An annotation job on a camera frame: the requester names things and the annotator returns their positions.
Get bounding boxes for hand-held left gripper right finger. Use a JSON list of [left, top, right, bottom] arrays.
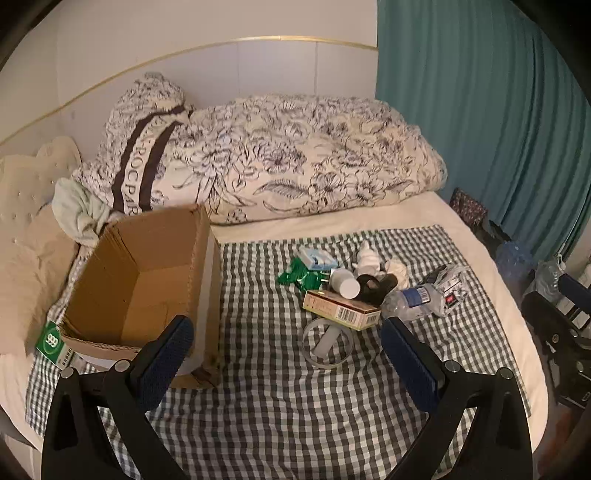
[[379, 318, 534, 480]]

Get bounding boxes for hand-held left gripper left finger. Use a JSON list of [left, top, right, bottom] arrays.
[[41, 315, 195, 480]]

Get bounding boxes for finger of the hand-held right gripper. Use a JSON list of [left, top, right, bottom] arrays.
[[558, 274, 591, 305]]

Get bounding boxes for clear plastic water bottle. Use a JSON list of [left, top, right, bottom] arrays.
[[381, 284, 446, 320]]

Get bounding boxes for pale tape roll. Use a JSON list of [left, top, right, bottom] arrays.
[[302, 316, 355, 368]]

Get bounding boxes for brown cardboard box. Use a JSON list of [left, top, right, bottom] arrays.
[[59, 204, 222, 389]]

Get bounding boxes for white plastic tube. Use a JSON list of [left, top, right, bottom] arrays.
[[311, 323, 342, 356]]

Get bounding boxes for black tape roll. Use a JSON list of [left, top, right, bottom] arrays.
[[356, 273, 399, 305]]

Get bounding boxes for printed plastic bag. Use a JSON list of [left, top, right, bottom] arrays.
[[425, 263, 472, 317]]

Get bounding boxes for brown carton box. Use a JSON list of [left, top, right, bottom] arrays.
[[302, 290, 383, 331]]

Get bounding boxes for white cloth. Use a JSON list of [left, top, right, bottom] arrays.
[[383, 258, 409, 283]]

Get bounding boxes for white cup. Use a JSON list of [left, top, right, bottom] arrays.
[[329, 268, 362, 300]]

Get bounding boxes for green foil packet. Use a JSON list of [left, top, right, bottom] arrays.
[[277, 256, 331, 289]]

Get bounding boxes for blue plastic container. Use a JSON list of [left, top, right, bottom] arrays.
[[496, 240, 536, 287]]

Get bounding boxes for clear bottle with white cap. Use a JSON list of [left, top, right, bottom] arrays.
[[526, 258, 566, 301]]

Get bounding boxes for green checked cloth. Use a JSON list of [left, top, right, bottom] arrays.
[[25, 224, 532, 480]]

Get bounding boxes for green medicine box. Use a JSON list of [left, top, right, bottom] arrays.
[[36, 318, 88, 372]]

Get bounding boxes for dark floral bag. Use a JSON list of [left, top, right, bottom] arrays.
[[449, 187, 489, 227]]

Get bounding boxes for beige pillow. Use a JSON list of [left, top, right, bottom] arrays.
[[0, 208, 81, 356]]

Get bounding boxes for pale green towel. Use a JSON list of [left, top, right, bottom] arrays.
[[52, 178, 125, 245]]

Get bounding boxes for teal curtain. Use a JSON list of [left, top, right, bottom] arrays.
[[375, 0, 591, 278]]

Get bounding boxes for floral pillow with brown stripe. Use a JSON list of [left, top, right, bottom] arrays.
[[71, 73, 218, 217]]

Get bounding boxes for floral print duvet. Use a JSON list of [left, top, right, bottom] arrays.
[[185, 96, 448, 226]]

